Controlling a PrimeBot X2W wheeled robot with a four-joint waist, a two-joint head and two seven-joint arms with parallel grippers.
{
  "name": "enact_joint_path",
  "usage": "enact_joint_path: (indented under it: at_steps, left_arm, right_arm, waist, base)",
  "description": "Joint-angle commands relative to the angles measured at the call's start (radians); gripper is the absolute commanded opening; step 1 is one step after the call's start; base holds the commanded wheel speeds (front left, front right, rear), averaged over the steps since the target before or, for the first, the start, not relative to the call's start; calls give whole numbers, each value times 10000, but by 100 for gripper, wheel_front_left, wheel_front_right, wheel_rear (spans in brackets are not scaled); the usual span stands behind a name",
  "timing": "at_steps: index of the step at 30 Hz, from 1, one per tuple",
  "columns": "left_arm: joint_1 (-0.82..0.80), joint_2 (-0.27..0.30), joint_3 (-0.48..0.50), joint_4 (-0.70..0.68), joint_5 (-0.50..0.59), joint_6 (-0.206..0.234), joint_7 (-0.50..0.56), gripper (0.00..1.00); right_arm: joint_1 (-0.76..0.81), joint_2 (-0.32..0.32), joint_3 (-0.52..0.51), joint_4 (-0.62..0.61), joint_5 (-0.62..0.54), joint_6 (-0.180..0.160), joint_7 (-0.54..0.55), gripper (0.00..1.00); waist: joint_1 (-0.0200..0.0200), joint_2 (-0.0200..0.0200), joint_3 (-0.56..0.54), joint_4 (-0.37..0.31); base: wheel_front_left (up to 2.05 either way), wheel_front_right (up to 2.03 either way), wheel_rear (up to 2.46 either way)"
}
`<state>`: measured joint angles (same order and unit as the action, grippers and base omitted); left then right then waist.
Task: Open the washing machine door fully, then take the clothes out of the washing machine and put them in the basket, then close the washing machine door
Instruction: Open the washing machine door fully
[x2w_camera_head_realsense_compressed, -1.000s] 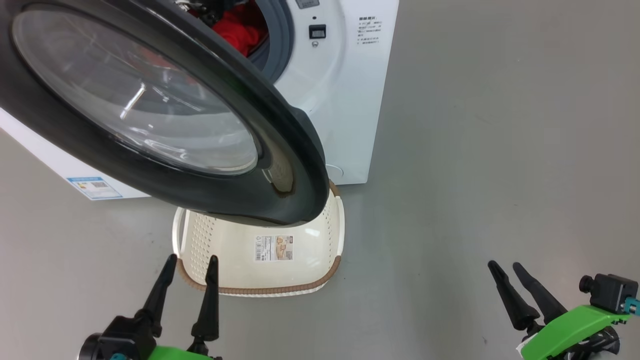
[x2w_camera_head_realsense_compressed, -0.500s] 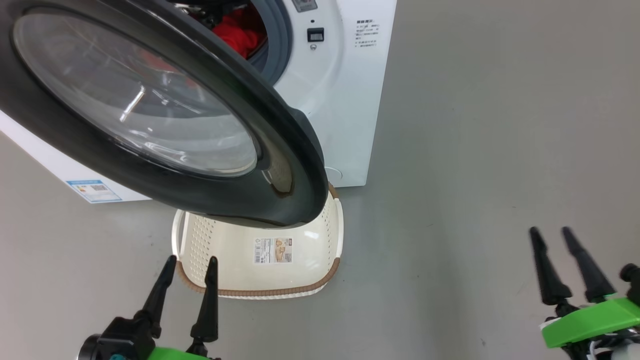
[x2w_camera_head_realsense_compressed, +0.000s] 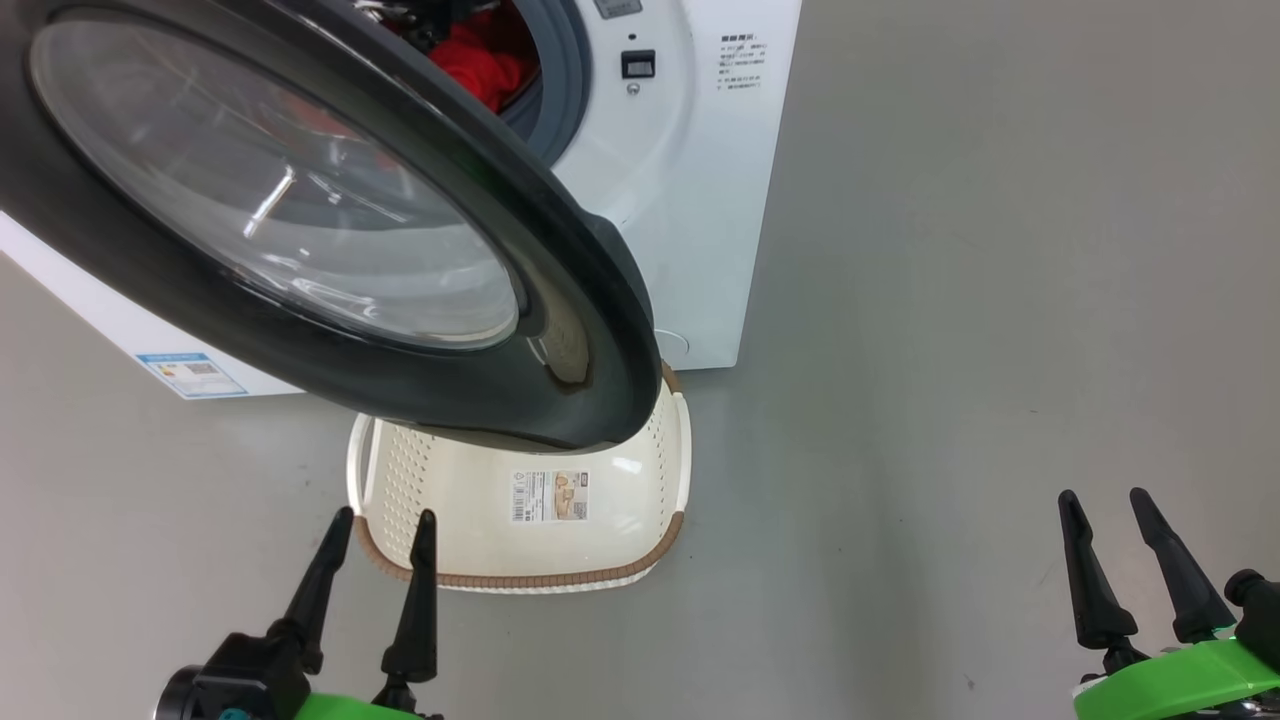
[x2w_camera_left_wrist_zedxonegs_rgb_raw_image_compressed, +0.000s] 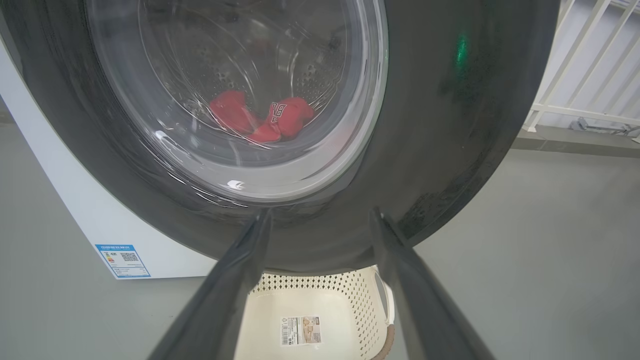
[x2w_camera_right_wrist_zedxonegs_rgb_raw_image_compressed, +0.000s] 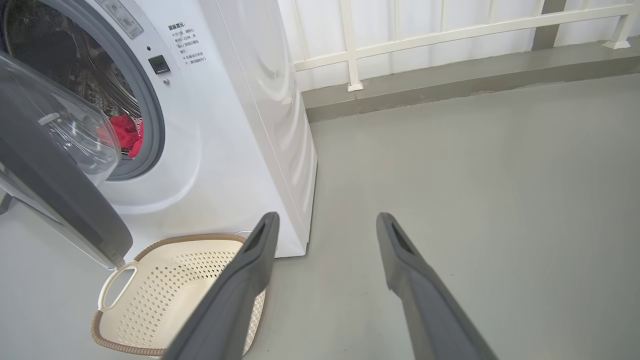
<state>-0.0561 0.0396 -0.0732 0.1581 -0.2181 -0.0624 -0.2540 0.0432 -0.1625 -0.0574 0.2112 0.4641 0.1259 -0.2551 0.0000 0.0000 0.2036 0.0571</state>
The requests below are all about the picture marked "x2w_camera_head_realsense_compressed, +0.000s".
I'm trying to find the grey rubber door seal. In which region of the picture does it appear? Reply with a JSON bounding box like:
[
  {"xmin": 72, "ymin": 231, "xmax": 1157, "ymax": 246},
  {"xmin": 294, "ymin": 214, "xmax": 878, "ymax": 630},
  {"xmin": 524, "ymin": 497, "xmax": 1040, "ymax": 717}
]
[{"xmin": 498, "ymin": 0, "xmax": 593, "ymax": 167}]

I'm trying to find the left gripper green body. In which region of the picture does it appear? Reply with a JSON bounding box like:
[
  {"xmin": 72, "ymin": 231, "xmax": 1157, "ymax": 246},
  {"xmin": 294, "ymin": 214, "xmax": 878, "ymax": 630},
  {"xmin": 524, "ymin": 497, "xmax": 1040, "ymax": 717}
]
[{"xmin": 290, "ymin": 692, "xmax": 423, "ymax": 720}]

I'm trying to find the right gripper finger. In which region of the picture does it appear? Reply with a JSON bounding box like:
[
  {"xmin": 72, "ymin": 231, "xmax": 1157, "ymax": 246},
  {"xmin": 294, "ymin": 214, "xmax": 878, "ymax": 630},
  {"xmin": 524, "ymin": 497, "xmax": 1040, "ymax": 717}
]
[
  {"xmin": 1130, "ymin": 488, "xmax": 1237, "ymax": 644},
  {"xmin": 1058, "ymin": 490, "xmax": 1151, "ymax": 679}
]

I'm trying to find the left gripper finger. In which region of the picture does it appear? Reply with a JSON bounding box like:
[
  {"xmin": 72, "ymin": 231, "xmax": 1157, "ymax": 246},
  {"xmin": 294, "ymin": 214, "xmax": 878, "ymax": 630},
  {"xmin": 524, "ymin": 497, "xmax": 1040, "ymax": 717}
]
[
  {"xmin": 266, "ymin": 507, "xmax": 355, "ymax": 675},
  {"xmin": 372, "ymin": 509, "xmax": 439, "ymax": 715}
]

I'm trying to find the white washing machine body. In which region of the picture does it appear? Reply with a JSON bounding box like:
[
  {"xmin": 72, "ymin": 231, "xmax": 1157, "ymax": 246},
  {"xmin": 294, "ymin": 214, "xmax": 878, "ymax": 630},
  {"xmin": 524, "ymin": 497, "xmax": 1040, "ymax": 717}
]
[{"xmin": 0, "ymin": 0, "xmax": 803, "ymax": 401}]

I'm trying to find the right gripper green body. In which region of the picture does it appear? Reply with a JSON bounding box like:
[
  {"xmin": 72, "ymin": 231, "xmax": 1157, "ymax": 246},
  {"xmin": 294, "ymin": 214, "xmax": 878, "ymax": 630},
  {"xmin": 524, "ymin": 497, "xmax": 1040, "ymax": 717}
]
[{"xmin": 1075, "ymin": 640, "xmax": 1280, "ymax": 720}]

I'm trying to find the printed text notice label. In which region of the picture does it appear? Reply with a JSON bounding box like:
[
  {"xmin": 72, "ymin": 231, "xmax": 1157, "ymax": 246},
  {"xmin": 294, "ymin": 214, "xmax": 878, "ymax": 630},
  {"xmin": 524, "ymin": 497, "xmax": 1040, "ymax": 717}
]
[{"xmin": 718, "ymin": 33, "xmax": 771, "ymax": 93}]

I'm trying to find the paper sticker on basket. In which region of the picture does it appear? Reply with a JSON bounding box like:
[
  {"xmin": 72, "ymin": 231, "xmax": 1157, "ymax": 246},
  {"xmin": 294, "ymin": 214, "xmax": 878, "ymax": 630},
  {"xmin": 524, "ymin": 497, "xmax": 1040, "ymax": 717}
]
[{"xmin": 510, "ymin": 468, "xmax": 591, "ymax": 524}]

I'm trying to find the dark round glass machine door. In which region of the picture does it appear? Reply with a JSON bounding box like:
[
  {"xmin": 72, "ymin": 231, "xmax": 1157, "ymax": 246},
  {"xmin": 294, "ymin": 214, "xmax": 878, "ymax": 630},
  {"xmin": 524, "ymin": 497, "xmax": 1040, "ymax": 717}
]
[{"xmin": 0, "ymin": 0, "xmax": 663, "ymax": 453}]

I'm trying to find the cream perforated laundry basket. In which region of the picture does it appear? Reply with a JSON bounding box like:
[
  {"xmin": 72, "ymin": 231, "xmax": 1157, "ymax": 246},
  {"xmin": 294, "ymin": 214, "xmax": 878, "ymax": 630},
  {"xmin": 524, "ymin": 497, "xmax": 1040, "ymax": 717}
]
[{"xmin": 346, "ymin": 360, "xmax": 693, "ymax": 595}]

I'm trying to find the blue energy label sticker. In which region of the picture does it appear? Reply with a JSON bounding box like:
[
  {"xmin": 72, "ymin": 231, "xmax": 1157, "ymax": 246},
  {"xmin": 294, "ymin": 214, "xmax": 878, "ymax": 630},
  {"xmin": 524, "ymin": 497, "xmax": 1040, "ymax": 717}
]
[{"xmin": 135, "ymin": 352, "xmax": 249, "ymax": 399}]

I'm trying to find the red garment with white stripes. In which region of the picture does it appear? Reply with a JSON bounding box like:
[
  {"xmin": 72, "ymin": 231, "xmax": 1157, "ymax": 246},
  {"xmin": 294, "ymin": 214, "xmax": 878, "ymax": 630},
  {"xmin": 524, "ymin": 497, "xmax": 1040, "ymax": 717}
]
[{"xmin": 428, "ymin": 8, "xmax": 541, "ymax": 113}]

